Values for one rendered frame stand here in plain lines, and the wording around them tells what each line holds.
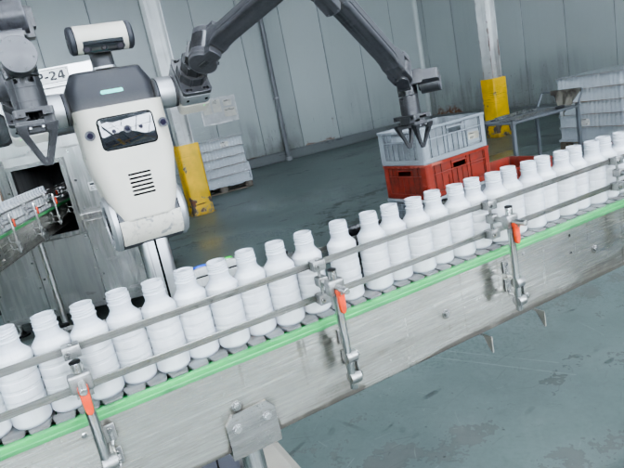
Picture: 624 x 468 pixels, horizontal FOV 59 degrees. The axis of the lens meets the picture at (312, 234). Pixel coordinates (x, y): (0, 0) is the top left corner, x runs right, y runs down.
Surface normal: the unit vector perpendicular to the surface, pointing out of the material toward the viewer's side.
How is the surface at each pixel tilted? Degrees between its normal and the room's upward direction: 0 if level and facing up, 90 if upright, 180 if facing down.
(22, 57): 90
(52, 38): 90
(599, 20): 90
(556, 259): 90
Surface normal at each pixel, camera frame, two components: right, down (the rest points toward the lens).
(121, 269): 0.20, 0.19
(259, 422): 0.46, 0.12
